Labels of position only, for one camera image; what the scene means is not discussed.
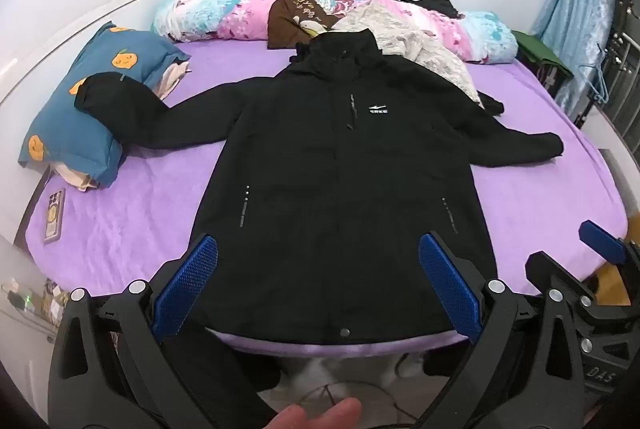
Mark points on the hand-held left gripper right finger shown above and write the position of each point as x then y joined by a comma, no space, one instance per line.
450,284

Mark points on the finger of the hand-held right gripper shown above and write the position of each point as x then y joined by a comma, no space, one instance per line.
600,236
550,269

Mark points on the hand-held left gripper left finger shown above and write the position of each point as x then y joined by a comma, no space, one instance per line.
187,284

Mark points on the black jacket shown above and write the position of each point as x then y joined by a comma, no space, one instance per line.
325,159

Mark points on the blue clothes hanger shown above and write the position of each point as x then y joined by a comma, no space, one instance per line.
598,74

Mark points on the person's left hand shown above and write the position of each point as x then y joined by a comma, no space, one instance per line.
310,416

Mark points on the phone in patterned case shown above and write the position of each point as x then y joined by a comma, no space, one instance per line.
54,216

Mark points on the cluttered bedside table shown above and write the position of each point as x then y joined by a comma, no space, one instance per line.
30,304

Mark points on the small black cloth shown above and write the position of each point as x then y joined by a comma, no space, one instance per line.
492,105

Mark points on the green cloth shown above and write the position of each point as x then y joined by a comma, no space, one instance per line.
535,49

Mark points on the blue pillow with orange prints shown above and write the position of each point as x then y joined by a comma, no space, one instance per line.
50,134

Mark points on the metal window railing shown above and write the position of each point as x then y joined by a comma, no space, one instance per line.
625,34

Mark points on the beige patterned garment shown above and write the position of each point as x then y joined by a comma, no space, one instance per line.
400,34

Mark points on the pink and blue floral quilt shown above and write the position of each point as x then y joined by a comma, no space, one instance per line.
215,14

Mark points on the brown printed garment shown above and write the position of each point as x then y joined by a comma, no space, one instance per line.
285,24

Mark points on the black garment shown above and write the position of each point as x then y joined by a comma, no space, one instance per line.
435,5

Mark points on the white headboard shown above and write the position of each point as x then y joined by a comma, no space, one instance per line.
75,19

